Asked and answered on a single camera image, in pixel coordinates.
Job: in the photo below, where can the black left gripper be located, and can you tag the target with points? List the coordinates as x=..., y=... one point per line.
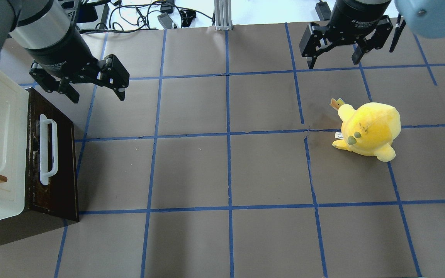
x=61, y=49

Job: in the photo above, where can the yellow plush toy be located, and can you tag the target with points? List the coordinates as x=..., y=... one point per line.
x=369, y=130

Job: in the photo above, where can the cream white cabinet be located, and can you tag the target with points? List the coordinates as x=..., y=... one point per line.
x=14, y=104

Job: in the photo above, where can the black power adapter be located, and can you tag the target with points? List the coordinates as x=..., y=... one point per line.
x=166, y=21

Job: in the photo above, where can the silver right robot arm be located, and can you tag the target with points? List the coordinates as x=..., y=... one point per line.
x=426, y=18

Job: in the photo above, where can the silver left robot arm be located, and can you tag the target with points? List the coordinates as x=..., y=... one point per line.
x=34, y=24

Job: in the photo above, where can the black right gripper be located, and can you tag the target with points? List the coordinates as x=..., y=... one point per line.
x=355, y=16

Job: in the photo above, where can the dark wooden drawer white handle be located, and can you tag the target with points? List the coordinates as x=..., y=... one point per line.
x=51, y=185

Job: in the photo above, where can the aluminium frame post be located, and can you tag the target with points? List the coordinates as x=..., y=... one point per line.
x=223, y=20

